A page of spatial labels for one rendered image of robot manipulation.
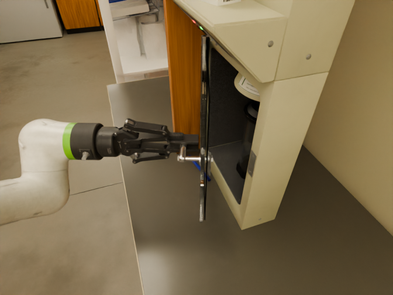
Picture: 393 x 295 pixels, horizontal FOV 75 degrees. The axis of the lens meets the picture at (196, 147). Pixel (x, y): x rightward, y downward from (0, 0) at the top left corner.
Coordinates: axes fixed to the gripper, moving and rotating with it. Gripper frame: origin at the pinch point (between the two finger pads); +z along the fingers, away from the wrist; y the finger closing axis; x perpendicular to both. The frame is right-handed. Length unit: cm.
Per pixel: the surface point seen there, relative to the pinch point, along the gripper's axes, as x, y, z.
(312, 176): 13, -26, 43
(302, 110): -5.6, 13.7, 23.5
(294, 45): -7.6, 26.8, 18.1
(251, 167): -7.1, -1.0, 15.6
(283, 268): -19.0, -26.0, 25.8
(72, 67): 300, -121, -181
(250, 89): 2.7, 13.3, 14.6
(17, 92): 227, -121, -221
